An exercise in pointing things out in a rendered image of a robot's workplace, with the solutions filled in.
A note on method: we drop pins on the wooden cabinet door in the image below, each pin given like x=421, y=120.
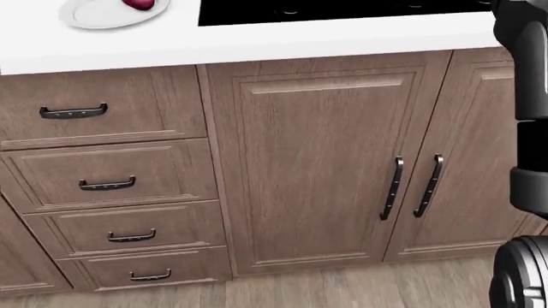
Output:
x=466, y=167
x=321, y=167
x=21, y=256

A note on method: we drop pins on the purple eggplant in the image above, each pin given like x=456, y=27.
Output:
x=138, y=3

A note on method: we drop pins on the black glass cooktop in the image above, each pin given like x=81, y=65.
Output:
x=334, y=9

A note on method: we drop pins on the white round plate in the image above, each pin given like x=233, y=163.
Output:
x=103, y=17

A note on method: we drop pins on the wooden drawer front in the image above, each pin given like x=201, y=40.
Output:
x=145, y=269
x=128, y=229
x=98, y=106
x=111, y=174

